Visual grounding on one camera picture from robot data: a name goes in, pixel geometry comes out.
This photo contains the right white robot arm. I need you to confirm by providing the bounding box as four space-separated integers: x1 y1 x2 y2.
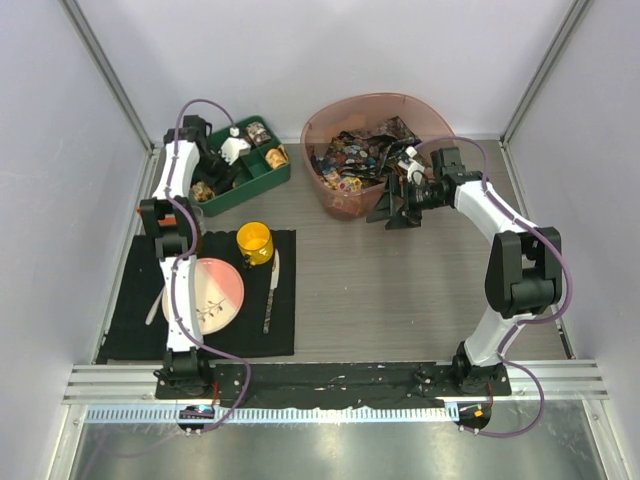
366 146 563 395

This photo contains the orange mug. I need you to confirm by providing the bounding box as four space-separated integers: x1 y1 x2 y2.
136 206 177 233

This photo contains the clear shot glass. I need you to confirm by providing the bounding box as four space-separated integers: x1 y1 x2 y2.
193 206 207 236

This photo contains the dark floral tie pile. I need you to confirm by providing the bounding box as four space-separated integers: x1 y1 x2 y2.
310 116 421 193

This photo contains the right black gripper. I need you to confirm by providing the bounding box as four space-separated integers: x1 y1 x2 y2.
367 173 447 231

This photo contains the aluminium frame rail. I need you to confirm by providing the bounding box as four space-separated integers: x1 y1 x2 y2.
62 360 609 405

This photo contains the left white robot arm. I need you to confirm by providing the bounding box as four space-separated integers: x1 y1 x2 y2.
138 115 251 400

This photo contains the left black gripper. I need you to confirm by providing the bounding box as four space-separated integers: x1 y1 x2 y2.
195 149 241 200

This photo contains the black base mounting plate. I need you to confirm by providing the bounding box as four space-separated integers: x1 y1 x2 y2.
154 362 512 410

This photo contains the pink translucent plastic bin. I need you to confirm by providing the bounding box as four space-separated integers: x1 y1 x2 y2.
301 93 453 220

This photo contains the yellow cup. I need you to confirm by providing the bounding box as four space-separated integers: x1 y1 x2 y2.
236 221 274 267

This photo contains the purple cable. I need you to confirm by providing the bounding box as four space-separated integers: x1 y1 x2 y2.
162 98 251 434
414 137 574 439

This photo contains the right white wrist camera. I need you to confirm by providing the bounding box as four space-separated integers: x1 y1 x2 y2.
405 146 427 185

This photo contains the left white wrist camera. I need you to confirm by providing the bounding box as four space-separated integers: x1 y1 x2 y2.
220 127 251 166

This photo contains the patterned handle knife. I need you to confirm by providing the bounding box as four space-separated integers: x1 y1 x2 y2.
263 250 280 334

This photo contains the black white rolled tie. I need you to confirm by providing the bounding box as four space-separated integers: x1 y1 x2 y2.
245 121 272 147

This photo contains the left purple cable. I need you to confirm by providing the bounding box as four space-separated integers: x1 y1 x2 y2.
162 98 251 434

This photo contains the green compartment tray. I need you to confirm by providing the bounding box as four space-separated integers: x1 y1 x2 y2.
190 115 291 217

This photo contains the red white rolled tie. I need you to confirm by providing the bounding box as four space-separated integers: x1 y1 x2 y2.
191 181 216 203

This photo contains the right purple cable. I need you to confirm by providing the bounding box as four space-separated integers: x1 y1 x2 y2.
414 137 574 439

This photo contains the black cloth placemat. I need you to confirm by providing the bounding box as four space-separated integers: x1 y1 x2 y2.
97 230 296 363

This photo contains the white slotted cable duct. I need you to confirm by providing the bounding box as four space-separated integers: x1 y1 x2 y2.
85 403 459 425

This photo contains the silver fork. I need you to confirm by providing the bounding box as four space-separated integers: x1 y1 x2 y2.
145 288 165 326

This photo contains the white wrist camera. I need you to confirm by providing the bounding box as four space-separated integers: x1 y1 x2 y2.
405 146 427 185
220 127 251 166

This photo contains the pink cream plate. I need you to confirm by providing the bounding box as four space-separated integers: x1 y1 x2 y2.
194 258 244 335

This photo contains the orange cream rolled tie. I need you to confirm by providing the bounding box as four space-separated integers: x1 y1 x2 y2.
265 145 290 170

